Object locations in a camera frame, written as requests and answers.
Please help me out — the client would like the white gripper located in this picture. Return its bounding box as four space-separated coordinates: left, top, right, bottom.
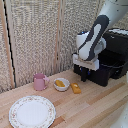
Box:
72 53 101 76

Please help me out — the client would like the black air fryer drawer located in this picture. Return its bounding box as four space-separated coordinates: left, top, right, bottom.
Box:
73 57 116 88

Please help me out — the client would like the orange food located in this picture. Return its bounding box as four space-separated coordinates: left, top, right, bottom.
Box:
55 79 66 89

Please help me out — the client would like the small white bowl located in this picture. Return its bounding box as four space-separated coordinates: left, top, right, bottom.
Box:
53 77 71 92

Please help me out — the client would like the orange food block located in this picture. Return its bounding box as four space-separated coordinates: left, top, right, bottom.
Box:
70 82 82 95

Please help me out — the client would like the pink ceramic mug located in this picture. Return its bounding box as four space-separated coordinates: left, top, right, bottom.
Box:
32 73 51 92

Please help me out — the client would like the woven folding screen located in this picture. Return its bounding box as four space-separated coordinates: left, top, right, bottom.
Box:
0 0 128 94

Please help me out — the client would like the white floral rim plate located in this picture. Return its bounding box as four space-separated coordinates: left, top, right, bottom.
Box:
8 95 57 128

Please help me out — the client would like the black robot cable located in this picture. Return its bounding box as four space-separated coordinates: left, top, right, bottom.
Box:
99 62 128 71

